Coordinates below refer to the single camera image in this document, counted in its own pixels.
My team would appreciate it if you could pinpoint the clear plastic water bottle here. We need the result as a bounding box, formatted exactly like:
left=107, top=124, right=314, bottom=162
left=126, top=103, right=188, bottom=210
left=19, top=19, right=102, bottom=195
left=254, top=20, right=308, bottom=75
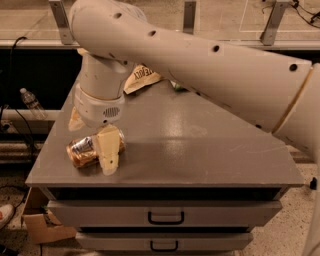
left=20, top=88, right=47, bottom=120

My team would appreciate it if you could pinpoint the metal bracket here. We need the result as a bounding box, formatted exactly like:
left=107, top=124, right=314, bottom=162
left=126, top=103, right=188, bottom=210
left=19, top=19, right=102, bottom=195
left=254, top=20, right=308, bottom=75
left=183, top=1, right=196, bottom=34
left=49, top=0, right=74, bottom=45
left=260, top=0, right=290, bottom=46

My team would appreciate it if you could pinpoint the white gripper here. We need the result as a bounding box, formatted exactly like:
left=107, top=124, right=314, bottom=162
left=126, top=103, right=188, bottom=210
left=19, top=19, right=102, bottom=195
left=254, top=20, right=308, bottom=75
left=68, top=83, right=125, bottom=176

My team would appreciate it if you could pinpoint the green snack bag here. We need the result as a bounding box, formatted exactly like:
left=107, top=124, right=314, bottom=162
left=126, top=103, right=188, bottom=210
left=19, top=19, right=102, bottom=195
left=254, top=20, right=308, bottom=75
left=171, top=81, right=185, bottom=92

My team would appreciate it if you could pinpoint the lower grey drawer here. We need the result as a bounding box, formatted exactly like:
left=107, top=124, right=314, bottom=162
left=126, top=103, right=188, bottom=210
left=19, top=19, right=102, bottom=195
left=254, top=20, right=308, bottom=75
left=76, top=232, right=253, bottom=253

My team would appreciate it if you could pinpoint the cardboard box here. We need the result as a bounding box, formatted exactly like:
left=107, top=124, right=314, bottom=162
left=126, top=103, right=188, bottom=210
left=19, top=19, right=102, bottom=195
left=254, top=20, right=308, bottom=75
left=22, top=188, right=76, bottom=244

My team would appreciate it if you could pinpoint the black cable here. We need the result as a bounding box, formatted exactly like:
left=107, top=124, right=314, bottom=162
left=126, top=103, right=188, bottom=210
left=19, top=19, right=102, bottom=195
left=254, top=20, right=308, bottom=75
left=0, top=35, right=38, bottom=164

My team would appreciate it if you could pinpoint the crushed orange soda can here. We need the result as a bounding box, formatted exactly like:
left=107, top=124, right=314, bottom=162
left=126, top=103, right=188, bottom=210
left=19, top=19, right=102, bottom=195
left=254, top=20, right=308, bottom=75
left=66, top=130, right=125, bottom=168

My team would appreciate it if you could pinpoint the brown chip bag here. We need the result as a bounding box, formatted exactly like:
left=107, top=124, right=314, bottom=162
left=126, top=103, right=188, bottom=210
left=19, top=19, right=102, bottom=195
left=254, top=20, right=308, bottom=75
left=76, top=47, right=163, bottom=95

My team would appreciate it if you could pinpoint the white shoe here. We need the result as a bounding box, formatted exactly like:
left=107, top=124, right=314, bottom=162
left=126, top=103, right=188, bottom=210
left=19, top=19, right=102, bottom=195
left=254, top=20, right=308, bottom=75
left=0, top=204, right=15, bottom=229

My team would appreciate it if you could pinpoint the upper grey drawer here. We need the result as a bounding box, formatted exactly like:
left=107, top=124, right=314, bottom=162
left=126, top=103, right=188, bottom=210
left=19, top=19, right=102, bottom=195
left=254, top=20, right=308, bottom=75
left=48, top=200, right=282, bottom=228

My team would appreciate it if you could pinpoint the left metal bracket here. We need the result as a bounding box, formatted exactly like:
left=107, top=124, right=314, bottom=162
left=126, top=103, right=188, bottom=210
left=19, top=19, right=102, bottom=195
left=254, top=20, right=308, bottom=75
left=49, top=0, right=74, bottom=45

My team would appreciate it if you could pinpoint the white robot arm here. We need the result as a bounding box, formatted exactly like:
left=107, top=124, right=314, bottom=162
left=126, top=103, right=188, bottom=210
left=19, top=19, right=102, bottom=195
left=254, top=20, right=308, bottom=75
left=69, top=0, right=320, bottom=160

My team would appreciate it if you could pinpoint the right metal bracket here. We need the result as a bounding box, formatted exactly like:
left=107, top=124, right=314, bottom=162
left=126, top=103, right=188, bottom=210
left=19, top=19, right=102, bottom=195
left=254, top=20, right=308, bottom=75
left=260, top=0, right=290, bottom=46

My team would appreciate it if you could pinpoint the grey cabinet table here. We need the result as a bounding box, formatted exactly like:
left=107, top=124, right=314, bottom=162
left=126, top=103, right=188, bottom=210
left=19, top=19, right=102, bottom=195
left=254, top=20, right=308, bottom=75
left=26, top=82, right=303, bottom=256

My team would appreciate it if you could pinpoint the middle metal bracket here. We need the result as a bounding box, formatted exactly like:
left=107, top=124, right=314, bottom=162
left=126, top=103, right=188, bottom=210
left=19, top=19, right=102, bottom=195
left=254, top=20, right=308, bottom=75
left=183, top=1, right=196, bottom=34

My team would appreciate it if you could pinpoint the grey drawer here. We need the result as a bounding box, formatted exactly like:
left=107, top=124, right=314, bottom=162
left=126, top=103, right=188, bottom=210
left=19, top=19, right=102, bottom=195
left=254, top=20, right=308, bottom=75
left=76, top=232, right=253, bottom=253
left=48, top=200, right=282, bottom=228

